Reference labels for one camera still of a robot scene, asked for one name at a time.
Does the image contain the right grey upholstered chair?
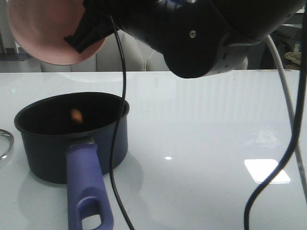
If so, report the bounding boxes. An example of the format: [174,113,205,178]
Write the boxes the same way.
[146,50,248,71]

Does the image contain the beige cushion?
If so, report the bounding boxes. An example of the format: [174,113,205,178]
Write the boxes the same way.
[284,52,301,67]

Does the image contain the orange ham slices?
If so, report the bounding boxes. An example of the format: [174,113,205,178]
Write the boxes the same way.
[71,109,83,124]

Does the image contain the black appliance box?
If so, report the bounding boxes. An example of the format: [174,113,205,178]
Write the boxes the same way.
[257,24,302,69]

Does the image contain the left grey upholstered chair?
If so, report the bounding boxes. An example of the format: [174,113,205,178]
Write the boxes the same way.
[40,31,146,72]

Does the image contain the blue pot with handle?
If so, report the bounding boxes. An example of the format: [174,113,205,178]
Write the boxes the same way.
[14,92,130,230]

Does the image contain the white cable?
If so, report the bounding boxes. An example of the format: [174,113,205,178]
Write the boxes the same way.
[264,34,307,199]

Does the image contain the pink bowl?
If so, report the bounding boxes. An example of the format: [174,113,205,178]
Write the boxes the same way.
[7,0,105,65]

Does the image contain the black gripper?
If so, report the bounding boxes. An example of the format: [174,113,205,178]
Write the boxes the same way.
[64,0,125,53]

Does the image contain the black cable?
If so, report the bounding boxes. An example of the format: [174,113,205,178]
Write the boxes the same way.
[107,13,135,230]

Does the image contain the glass lid with blue knob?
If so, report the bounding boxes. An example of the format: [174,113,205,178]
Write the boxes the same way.
[0,129,14,161]

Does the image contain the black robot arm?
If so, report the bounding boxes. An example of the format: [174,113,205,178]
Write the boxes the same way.
[65,0,305,79]

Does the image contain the grey upholstered chair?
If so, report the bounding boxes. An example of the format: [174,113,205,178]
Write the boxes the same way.
[146,50,248,71]
[40,31,146,72]

